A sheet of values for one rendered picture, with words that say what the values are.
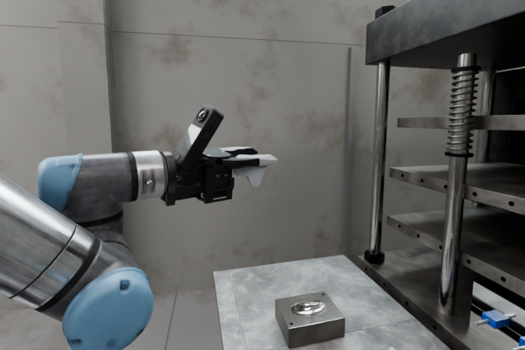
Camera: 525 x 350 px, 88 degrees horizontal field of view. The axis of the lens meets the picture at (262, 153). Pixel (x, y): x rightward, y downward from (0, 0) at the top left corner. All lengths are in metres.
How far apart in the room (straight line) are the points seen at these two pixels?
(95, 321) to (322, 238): 2.61
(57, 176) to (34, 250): 0.14
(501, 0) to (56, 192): 1.13
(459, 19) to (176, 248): 2.42
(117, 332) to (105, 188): 0.18
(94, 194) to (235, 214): 2.17
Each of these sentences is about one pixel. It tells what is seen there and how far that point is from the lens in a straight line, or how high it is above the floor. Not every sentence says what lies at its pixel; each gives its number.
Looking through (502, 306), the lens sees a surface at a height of 0.93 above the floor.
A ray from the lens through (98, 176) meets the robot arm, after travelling 0.42.
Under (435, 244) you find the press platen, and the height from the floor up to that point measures 1.01.
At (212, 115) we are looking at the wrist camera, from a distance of 0.46.
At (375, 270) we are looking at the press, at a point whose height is 0.78.
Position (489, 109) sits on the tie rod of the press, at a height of 1.58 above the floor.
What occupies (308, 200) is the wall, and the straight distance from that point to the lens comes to 2.65.
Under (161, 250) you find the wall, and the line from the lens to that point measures 2.67.
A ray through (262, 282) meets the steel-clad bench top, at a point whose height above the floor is 0.80.
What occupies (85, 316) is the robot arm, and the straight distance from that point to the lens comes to 0.31.
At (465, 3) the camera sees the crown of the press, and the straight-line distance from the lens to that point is 1.19.
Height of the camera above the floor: 1.52
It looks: 7 degrees down
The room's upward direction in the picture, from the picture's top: straight up
